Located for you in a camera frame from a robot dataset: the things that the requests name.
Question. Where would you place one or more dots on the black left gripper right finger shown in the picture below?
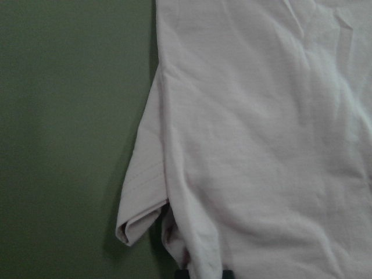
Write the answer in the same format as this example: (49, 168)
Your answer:
(228, 274)

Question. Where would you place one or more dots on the pink Snoopy t-shirt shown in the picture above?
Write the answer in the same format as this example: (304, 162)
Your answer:
(255, 143)

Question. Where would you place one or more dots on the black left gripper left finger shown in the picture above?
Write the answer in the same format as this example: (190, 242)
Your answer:
(181, 274)

